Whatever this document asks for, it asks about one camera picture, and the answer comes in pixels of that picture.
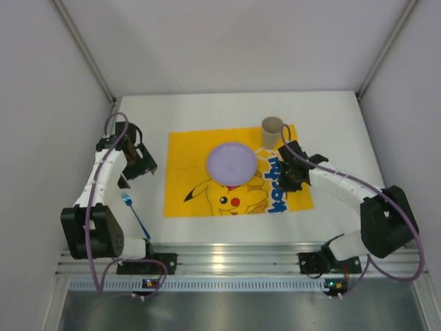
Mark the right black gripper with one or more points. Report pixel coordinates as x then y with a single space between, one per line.
291 180

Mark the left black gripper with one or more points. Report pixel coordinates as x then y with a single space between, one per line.
143 162

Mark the blue metallic fork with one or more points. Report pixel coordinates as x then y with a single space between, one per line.
129 202

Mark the beige paper cup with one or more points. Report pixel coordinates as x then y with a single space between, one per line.
270 132

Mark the purple plastic plate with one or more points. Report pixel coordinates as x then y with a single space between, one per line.
231 164

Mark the yellow pikachu cloth placemat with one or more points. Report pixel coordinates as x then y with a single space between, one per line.
191 192

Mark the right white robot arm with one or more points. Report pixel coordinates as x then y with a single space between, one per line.
386 220

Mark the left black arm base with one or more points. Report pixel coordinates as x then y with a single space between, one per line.
154 263

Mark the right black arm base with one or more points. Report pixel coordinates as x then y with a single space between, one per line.
316 264

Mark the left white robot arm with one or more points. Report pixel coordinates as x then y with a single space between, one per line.
99 224

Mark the aluminium mounting rail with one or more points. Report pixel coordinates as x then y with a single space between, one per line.
229 260

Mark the slotted grey cable duct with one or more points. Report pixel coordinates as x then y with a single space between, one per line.
184 284

